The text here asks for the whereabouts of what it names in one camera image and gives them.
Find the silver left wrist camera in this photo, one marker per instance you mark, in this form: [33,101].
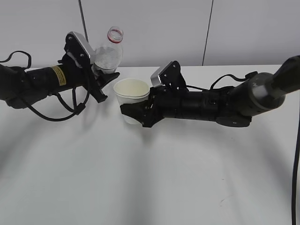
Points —
[79,50]

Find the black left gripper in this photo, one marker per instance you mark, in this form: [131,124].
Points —
[69,75]

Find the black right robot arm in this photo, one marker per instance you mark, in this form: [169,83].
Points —
[231,106]

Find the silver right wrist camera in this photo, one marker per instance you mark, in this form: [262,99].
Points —
[169,76]

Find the clear red-label water bottle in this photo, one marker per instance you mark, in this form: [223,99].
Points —
[109,53]

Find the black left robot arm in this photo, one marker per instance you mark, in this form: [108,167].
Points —
[35,85]

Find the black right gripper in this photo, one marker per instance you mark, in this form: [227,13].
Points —
[151,111]

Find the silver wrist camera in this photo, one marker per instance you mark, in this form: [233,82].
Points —
[169,76]
[79,50]

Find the white paper cup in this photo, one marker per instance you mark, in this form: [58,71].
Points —
[130,90]

